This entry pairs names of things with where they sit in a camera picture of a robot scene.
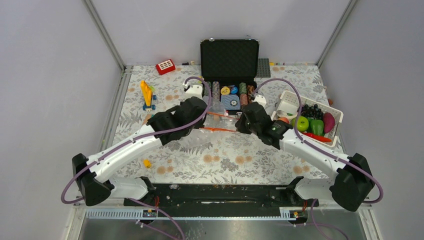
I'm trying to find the white plastic basket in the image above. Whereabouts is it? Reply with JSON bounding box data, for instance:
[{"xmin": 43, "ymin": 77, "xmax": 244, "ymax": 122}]
[{"xmin": 271, "ymin": 90, "xmax": 344, "ymax": 148}]

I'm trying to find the red white toy block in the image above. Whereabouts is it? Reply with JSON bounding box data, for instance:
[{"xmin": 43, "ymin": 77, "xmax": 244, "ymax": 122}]
[{"xmin": 155, "ymin": 59, "xmax": 176, "ymax": 76}]

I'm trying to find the black grape bunch toy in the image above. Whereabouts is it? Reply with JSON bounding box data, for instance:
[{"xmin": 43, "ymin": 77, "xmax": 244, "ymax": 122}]
[{"xmin": 301, "ymin": 104, "xmax": 324, "ymax": 120}]

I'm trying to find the black poker chip case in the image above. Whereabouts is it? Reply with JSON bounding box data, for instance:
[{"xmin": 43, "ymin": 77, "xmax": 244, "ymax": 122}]
[{"xmin": 200, "ymin": 39, "xmax": 260, "ymax": 115}]

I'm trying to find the small yellow toy piece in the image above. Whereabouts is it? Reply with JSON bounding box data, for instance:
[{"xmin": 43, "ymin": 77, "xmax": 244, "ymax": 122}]
[{"xmin": 143, "ymin": 159, "xmax": 152, "ymax": 169}]

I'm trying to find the purple sweet potato toy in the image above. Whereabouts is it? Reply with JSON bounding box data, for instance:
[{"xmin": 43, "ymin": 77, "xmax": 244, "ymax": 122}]
[{"xmin": 322, "ymin": 112, "xmax": 336, "ymax": 134}]

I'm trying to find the clear zip top bag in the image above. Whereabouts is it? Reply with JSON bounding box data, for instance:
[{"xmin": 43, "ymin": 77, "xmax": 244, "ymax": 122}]
[{"xmin": 191, "ymin": 98, "xmax": 239, "ymax": 142}]

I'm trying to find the red chili pepper toy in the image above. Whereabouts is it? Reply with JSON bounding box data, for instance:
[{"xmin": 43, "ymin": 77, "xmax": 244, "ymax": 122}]
[{"xmin": 302, "ymin": 132, "xmax": 332, "ymax": 143}]

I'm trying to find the black mounting base plate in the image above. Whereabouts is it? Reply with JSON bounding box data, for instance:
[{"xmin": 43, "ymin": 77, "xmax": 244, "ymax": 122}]
[{"xmin": 140, "ymin": 183, "xmax": 319, "ymax": 218}]

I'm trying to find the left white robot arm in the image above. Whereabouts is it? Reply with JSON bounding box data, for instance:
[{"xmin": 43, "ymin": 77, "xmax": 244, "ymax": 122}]
[{"xmin": 71, "ymin": 97, "xmax": 208, "ymax": 207}]

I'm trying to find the orange peach toy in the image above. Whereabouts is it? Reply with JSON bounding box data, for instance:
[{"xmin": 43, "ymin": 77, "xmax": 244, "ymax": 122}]
[{"xmin": 278, "ymin": 117, "xmax": 290, "ymax": 125}]

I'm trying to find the yellow toy block cart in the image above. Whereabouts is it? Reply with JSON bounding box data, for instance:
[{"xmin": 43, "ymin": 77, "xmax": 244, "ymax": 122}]
[{"xmin": 140, "ymin": 80, "xmax": 157, "ymax": 112}]

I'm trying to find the grey lego baseplate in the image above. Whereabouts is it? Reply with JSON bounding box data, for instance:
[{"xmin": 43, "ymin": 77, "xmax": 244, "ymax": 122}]
[{"xmin": 256, "ymin": 58, "xmax": 271, "ymax": 78}]

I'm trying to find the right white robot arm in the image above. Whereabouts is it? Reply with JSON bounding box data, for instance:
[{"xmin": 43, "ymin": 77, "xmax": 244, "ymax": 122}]
[{"xmin": 235, "ymin": 102, "xmax": 376, "ymax": 212}]

